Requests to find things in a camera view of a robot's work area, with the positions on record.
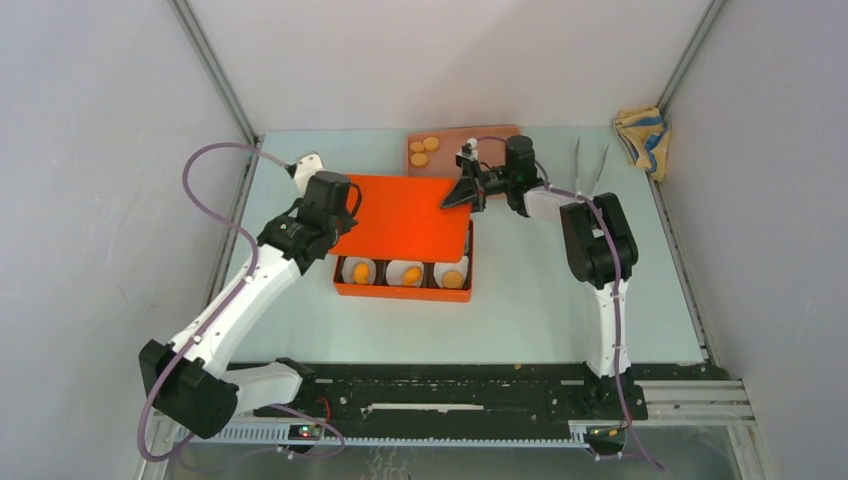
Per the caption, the pink cookie tray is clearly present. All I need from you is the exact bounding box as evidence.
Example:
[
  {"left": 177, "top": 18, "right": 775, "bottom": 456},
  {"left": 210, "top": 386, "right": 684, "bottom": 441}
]
[{"left": 404, "top": 125, "right": 522, "bottom": 180}]

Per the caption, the orange fish cookie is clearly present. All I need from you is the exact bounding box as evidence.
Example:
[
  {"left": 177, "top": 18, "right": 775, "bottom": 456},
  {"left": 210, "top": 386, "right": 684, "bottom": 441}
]
[
  {"left": 351, "top": 262, "right": 372, "bottom": 285},
  {"left": 400, "top": 266, "right": 422, "bottom": 287}
]

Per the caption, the orange box lid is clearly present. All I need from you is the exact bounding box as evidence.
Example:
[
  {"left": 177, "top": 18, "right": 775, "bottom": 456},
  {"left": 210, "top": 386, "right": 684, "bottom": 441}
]
[{"left": 330, "top": 174, "right": 471, "bottom": 262}]

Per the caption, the orange compartment box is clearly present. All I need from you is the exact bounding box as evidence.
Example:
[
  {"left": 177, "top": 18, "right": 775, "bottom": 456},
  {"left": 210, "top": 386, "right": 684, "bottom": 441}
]
[{"left": 333, "top": 223, "right": 475, "bottom": 303}]

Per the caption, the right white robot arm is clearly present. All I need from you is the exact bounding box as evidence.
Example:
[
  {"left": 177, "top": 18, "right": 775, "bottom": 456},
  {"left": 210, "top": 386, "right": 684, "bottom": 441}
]
[{"left": 441, "top": 135, "right": 639, "bottom": 418}]

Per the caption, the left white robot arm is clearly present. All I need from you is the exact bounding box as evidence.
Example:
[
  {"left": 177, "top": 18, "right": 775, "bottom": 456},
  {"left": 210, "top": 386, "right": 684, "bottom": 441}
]
[{"left": 139, "top": 171, "right": 359, "bottom": 439}]

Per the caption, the white paper cup liner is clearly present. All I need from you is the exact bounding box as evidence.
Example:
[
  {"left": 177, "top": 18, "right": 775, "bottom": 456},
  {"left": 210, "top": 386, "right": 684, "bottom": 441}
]
[
  {"left": 433, "top": 255, "right": 471, "bottom": 290},
  {"left": 385, "top": 260, "right": 424, "bottom": 288},
  {"left": 341, "top": 256, "right": 377, "bottom": 285}
]

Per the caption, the yellow blue cloth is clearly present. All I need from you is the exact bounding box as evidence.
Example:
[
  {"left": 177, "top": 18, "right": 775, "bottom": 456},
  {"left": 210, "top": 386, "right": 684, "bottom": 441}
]
[{"left": 613, "top": 106, "right": 671, "bottom": 182}]

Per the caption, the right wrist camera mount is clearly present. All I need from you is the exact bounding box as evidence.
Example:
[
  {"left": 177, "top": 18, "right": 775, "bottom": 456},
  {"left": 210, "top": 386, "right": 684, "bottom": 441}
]
[{"left": 455, "top": 138, "right": 479, "bottom": 169}]

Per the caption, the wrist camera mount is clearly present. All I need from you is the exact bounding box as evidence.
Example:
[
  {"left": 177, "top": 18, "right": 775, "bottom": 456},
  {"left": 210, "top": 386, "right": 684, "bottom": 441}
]
[
  {"left": 455, "top": 138, "right": 479, "bottom": 169},
  {"left": 285, "top": 152, "right": 325, "bottom": 195}
]

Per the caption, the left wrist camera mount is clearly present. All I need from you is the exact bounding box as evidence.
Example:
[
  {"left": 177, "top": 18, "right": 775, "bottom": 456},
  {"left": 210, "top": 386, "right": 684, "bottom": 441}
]
[{"left": 285, "top": 152, "right": 325, "bottom": 195}]

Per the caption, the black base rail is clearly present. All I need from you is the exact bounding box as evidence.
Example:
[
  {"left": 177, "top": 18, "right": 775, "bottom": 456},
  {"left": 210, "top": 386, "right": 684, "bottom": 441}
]
[{"left": 253, "top": 361, "right": 649, "bottom": 440}]

